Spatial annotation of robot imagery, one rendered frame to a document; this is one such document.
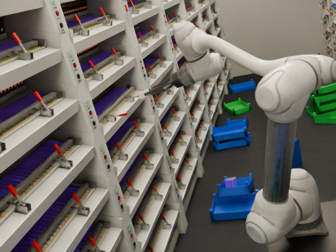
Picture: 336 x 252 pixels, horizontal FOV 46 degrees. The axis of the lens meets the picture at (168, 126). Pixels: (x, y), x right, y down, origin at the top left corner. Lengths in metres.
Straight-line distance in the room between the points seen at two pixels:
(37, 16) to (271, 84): 0.83
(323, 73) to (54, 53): 0.91
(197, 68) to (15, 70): 0.86
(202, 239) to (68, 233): 1.20
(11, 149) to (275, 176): 0.92
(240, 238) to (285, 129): 1.11
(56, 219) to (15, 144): 0.36
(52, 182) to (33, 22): 0.57
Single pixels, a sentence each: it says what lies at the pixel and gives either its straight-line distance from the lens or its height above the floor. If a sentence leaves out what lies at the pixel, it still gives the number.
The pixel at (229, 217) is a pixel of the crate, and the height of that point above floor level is 0.02.
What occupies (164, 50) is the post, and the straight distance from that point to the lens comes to 2.82.
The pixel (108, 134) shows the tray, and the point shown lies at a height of 0.91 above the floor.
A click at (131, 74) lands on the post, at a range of 2.16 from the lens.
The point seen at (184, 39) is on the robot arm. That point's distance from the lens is 1.75.
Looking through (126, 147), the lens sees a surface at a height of 0.76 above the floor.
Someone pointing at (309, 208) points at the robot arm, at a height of 0.42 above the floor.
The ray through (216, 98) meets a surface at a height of 0.18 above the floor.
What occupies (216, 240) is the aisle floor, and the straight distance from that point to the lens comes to 2.42.
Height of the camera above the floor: 1.42
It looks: 19 degrees down
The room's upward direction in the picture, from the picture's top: 15 degrees counter-clockwise
